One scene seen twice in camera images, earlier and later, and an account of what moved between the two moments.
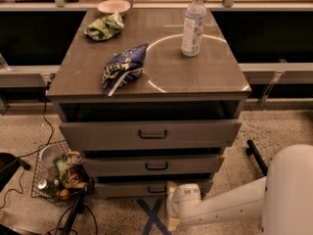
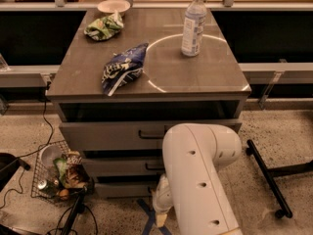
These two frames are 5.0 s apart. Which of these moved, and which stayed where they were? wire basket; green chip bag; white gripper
Moved: white gripper
Stayed: wire basket; green chip bag
